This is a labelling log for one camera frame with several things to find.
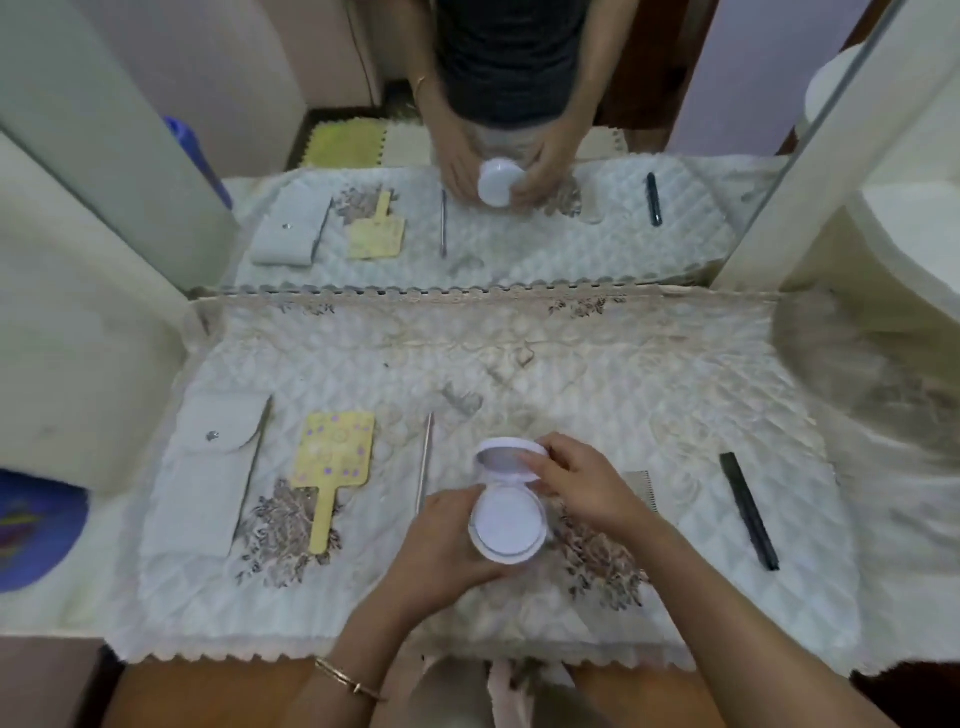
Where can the person's right hand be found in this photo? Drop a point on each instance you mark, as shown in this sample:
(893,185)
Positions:
(600,487)

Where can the person's left hand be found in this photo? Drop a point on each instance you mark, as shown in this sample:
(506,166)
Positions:
(435,559)

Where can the person's right thumb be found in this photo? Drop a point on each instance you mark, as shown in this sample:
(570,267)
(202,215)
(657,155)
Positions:
(541,472)

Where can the person's left thumb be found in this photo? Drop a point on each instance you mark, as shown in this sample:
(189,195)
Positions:
(459,498)

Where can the white round compact case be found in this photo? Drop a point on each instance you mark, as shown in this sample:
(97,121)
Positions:
(508,521)

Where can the person's right forearm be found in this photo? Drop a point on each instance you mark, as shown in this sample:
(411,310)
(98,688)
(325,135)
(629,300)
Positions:
(735,645)

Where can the person's left forearm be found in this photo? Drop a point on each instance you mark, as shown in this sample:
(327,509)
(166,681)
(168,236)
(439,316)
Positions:
(352,660)

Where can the thin metal tool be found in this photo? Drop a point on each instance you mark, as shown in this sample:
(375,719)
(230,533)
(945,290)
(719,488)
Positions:
(424,465)

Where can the small silver comb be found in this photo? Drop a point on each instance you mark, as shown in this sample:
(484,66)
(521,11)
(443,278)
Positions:
(642,486)

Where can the white quilted table cloth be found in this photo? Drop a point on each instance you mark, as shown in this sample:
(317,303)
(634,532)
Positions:
(637,390)

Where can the yellow dotted hand mirror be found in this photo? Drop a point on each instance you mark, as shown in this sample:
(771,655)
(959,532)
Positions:
(335,450)

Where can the black makeup pencil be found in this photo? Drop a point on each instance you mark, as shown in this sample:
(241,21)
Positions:
(748,511)

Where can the white snap pouch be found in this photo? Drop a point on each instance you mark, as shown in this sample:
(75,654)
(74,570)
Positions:
(202,480)

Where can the blue round object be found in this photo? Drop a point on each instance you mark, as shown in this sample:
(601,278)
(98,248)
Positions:
(37,529)

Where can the large wall mirror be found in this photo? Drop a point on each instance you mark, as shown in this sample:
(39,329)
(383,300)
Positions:
(570,247)

